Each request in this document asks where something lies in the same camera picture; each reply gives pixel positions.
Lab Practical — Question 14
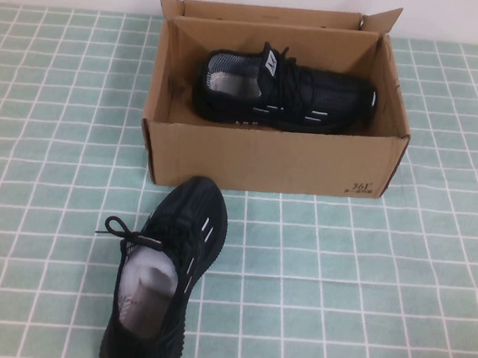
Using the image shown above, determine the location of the black sneaker with bow-tied laces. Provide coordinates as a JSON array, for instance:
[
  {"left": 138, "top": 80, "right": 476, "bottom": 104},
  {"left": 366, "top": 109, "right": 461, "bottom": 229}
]
[{"left": 82, "top": 167, "right": 234, "bottom": 358}]

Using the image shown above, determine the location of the black sneaker with white tongue label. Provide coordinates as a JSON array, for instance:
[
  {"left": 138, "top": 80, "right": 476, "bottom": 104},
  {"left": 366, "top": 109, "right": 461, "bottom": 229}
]
[{"left": 189, "top": 35, "right": 383, "bottom": 140}]

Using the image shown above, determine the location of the brown cardboard shoe box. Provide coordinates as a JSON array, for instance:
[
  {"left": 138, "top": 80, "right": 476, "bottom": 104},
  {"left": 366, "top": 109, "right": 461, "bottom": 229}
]
[{"left": 136, "top": 0, "right": 422, "bottom": 209}]

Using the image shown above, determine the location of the green white checked tablecloth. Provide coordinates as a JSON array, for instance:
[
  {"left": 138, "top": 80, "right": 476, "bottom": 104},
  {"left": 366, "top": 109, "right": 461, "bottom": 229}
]
[{"left": 0, "top": 0, "right": 478, "bottom": 358}]

